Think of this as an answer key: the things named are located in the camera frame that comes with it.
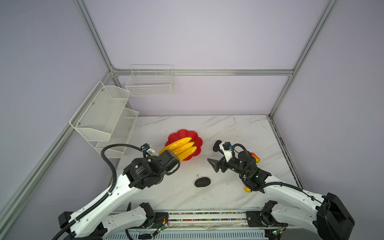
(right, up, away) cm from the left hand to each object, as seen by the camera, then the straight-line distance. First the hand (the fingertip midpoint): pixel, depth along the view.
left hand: (165, 163), depth 68 cm
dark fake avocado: (+18, -14, +14) cm, 27 cm away
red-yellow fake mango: (+53, -4, +25) cm, 59 cm away
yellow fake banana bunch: (+7, +6, +8) cm, 12 cm away
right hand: (+23, +3, +9) cm, 25 cm away
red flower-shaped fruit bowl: (+5, +12, +36) cm, 39 cm away
